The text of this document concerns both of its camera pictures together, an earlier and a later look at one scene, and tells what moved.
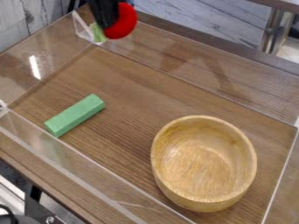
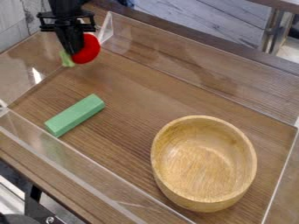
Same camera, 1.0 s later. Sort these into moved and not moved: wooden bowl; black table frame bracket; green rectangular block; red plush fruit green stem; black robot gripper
Moved: black robot gripper; red plush fruit green stem
Not moved: wooden bowl; green rectangular block; black table frame bracket
